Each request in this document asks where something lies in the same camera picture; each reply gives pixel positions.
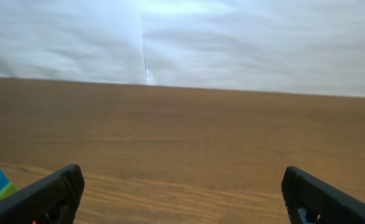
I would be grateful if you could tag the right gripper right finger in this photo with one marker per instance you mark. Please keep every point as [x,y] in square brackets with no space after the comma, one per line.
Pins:
[325,202]

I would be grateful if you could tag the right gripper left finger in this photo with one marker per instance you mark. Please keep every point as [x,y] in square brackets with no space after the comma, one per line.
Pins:
[45,199]

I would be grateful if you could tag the green cube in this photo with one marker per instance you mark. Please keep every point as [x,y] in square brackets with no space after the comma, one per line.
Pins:
[6,192]

